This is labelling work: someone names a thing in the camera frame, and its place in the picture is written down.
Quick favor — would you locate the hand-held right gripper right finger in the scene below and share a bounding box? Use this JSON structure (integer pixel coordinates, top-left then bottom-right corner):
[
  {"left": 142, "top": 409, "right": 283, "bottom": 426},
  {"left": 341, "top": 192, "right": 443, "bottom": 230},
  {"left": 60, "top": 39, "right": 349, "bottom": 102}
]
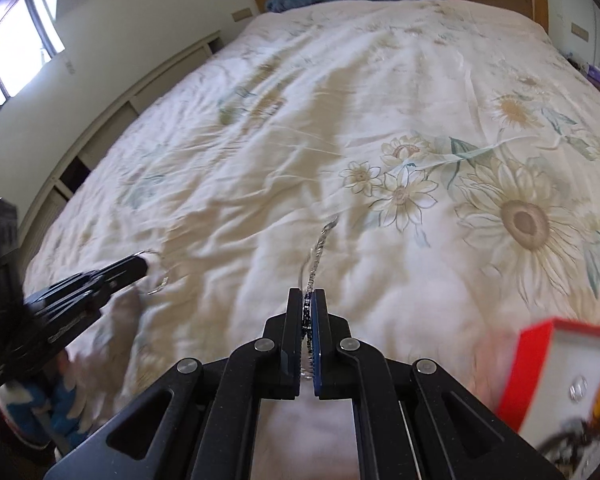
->
[{"left": 313, "top": 288, "right": 565, "bottom": 480}]

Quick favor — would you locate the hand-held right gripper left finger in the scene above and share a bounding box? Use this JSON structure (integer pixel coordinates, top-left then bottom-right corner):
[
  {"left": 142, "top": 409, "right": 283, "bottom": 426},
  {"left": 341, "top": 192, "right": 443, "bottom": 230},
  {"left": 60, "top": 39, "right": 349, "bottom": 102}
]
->
[{"left": 45, "top": 287, "right": 303, "bottom": 480}]

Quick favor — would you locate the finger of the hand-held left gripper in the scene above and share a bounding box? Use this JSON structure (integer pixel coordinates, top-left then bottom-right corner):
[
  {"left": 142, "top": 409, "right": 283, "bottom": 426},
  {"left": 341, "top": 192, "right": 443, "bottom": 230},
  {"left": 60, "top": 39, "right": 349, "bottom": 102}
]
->
[
  {"left": 26, "top": 265, "right": 147, "bottom": 334},
  {"left": 42, "top": 254, "right": 149, "bottom": 302}
]

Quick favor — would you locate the thin silver pendant necklace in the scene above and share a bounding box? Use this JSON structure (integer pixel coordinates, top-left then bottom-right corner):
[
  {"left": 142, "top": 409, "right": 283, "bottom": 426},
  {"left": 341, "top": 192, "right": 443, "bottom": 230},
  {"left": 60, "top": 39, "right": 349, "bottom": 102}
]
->
[{"left": 134, "top": 248, "right": 172, "bottom": 297}]

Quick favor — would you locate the red jewelry box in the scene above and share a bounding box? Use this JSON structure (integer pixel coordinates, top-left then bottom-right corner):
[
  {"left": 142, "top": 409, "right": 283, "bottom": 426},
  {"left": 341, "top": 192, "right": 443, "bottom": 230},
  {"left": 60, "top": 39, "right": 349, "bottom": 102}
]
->
[{"left": 497, "top": 317, "right": 600, "bottom": 434}]

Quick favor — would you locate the floral cream bedspread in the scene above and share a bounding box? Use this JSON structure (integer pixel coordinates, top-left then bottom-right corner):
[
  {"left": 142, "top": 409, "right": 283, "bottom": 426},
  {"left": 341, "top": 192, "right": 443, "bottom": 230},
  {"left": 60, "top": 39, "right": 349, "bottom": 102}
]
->
[{"left": 20, "top": 0, "right": 600, "bottom": 480}]

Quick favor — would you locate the window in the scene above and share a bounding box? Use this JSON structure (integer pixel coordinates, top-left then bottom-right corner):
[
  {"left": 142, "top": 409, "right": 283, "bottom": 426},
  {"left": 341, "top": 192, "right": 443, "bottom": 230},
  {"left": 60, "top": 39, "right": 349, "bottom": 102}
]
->
[{"left": 0, "top": 0, "right": 66, "bottom": 122}]

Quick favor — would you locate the dark bangle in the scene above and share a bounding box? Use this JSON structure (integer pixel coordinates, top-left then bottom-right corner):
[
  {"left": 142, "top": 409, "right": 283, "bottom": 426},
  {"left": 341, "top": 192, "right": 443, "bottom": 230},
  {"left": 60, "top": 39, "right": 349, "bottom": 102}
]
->
[{"left": 537, "top": 417, "right": 599, "bottom": 461}]

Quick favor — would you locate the low white wall cabinet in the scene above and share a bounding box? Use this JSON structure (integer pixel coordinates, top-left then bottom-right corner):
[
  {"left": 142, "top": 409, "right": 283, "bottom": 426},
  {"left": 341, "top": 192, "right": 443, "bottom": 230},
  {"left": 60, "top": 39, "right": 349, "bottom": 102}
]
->
[{"left": 19, "top": 30, "right": 224, "bottom": 262}]

